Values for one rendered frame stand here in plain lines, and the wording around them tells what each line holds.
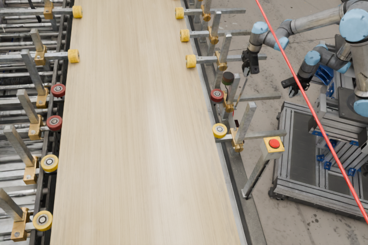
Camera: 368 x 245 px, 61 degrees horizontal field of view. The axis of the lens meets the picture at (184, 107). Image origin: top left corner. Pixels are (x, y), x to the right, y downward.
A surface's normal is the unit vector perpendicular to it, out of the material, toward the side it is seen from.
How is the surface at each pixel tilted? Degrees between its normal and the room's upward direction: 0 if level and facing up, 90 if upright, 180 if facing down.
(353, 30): 84
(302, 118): 0
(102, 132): 0
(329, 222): 0
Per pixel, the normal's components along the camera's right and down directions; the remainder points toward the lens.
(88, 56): 0.07, -0.62
